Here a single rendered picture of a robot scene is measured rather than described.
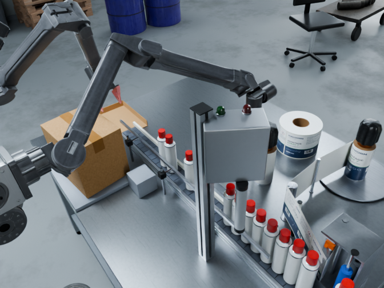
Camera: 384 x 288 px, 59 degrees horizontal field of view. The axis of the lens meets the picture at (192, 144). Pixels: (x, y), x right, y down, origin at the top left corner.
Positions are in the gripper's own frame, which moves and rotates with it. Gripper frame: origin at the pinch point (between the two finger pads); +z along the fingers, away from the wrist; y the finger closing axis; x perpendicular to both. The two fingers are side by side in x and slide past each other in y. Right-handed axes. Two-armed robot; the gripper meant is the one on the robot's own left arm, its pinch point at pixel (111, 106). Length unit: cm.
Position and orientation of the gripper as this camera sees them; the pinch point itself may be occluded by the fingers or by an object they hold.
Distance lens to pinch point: 160.0
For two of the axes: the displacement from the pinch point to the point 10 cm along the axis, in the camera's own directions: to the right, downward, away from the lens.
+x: -5.1, 1.7, 8.4
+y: 7.2, -4.5, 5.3
